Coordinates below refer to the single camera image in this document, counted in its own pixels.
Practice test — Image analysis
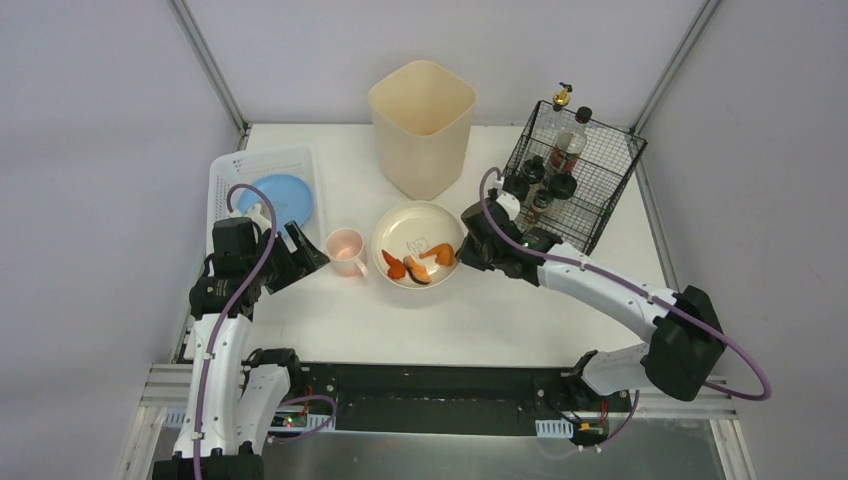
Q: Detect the pink mug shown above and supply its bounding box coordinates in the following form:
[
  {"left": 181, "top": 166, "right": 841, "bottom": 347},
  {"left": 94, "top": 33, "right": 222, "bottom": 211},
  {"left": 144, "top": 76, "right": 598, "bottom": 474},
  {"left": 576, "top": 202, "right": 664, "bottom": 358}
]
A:
[{"left": 326, "top": 228, "right": 369, "bottom": 278}]

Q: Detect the blue plate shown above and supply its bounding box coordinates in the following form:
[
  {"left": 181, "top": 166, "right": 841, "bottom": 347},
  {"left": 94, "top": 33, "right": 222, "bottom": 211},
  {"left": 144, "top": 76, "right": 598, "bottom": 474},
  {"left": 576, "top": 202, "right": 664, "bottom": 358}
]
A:
[{"left": 252, "top": 174, "right": 314, "bottom": 233}]

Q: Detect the black lid jar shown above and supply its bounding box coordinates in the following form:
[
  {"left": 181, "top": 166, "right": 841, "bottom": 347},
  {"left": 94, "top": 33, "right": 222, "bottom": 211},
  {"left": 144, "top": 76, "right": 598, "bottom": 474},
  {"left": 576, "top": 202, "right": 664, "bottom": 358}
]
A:
[
  {"left": 520, "top": 155, "right": 546, "bottom": 185},
  {"left": 502, "top": 175, "right": 530, "bottom": 203},
  {"left": 546, "top": 172, "right": 578, "bottom": 200}
]

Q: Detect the beige plate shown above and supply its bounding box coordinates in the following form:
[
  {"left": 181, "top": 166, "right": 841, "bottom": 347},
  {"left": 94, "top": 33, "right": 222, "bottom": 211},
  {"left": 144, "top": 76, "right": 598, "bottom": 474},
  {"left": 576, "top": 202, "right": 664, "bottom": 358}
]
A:
[{"left": 370, "top": 201, "right": 464, "bottom": 290}]

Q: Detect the small dark spice jar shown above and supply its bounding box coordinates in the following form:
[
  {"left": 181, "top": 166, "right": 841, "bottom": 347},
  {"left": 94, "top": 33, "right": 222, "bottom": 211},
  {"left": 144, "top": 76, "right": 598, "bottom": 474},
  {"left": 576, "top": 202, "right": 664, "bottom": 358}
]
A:
[{"left": 526, "top": 188, "right": 555, "bottom": 225}]

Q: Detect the white plastic basket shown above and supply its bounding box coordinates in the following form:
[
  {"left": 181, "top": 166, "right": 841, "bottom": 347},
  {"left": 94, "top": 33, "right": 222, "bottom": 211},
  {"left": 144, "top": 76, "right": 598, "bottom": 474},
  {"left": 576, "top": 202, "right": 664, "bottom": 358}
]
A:
[{"left": 205, "top": 144, "right": 326, "bottom": 253}]

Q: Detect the soy sauce bottle red label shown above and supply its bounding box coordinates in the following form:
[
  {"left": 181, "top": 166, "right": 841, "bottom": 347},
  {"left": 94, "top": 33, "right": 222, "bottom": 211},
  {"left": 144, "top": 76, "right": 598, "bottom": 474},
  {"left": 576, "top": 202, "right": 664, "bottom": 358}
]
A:
[{"left": 547, "top": 106, "right": 593, "bottom": 175}]

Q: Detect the clear glass bottle gold cap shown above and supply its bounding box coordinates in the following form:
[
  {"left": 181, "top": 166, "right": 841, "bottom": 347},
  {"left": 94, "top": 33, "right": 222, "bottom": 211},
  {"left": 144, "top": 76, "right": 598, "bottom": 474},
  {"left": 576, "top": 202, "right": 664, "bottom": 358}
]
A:
[{"left": 540, "top": 82, "right": 573, "bottom": 147}]

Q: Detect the beige plastic bin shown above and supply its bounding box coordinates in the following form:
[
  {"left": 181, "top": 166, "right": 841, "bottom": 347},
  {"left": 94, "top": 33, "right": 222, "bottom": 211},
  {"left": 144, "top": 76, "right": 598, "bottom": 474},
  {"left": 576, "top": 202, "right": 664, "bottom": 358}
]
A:
[{"left": 367, "top": 60, "right": 477, "bottom": 200}]

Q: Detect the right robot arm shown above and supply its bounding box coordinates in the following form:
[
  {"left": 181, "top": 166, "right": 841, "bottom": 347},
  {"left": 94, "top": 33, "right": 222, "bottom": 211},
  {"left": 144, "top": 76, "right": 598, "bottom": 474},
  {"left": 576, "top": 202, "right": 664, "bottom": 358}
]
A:
[{"left": 458, "top": 199, "right": 725, "bottom": 401}]

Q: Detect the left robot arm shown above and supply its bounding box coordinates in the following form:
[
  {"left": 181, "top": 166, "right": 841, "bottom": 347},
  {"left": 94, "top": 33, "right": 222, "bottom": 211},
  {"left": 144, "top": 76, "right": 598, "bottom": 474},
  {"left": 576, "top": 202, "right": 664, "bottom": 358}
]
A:
[{"left": 152, "top": 217, "right": 329, "bottom": 479}]

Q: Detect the orange curved food piece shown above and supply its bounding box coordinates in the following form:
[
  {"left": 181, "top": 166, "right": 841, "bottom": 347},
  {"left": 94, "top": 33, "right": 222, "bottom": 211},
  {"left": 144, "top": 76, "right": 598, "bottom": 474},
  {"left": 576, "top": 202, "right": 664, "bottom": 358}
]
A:
[{"left": 419, "top": 243, "right": 456, "bottom": 267}]

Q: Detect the orange dark food piece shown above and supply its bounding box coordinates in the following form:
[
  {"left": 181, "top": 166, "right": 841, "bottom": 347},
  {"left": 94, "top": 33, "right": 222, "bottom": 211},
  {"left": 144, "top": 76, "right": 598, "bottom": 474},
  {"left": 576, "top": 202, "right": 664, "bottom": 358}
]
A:
[{"left": 402, "top": 255, "right": 432, "bottom": 285}]

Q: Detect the orange food piece top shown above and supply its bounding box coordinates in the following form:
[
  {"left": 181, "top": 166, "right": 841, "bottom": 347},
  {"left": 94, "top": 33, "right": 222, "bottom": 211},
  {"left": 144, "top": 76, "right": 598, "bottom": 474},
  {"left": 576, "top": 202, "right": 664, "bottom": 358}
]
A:
[{"left": 381, "top": 250, "right": 407, "bottom": 280}]

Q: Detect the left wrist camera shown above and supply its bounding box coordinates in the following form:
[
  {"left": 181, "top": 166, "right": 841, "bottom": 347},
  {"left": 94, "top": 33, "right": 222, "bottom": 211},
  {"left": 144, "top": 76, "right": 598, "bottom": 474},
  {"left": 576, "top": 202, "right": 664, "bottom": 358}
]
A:
[{"left": 245, "top": 202, "right": 276, "bottom": 236}]

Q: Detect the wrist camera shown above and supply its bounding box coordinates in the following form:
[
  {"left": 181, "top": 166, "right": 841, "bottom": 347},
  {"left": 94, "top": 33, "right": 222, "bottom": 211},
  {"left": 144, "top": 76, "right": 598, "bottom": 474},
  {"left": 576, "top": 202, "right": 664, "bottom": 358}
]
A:
[
  {"left": 245, "top": 202, "right": 276, "bottom": 236},
  {"left": 489, "top": 175, "right": 522, "bottom": 221}
]

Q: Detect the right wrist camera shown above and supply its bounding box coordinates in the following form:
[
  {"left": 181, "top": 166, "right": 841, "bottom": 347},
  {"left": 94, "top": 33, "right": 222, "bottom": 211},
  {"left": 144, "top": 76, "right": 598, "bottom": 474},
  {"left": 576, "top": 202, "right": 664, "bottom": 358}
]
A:
[{"left": 489, "top": 175, "right": 522, "bottom": 221}]

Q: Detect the black wire basket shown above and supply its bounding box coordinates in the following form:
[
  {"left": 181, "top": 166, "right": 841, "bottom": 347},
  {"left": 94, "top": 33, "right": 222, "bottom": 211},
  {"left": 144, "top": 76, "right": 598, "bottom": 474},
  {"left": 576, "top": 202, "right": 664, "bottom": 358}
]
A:
[{"left": 504, "top": 100, "right": 647, "bottom": 254}]

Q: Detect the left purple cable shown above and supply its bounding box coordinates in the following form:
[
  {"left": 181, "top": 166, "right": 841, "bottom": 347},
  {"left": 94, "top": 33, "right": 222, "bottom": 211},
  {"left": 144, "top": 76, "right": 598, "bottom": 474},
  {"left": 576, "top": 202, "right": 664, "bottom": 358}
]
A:
[{"left": 192, "top": 183, "right": 280, "bottom": 480}]

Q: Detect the purple cable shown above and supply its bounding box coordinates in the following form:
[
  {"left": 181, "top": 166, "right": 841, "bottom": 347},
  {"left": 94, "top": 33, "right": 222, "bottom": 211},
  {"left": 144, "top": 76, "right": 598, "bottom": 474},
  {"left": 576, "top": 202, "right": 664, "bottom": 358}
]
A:
[
  {"left": 478, "top": 166, "right": 773, "bottom": 403},
  {"left": 192, "top": 183, "right": 280, "bottom": 480}
]

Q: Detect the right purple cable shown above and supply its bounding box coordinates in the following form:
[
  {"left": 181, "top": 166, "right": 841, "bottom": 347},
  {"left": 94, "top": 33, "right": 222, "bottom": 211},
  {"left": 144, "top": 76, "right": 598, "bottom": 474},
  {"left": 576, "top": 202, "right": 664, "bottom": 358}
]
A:
[{"left": 478, "top": 166, "right": 773, "bottom": 403}]

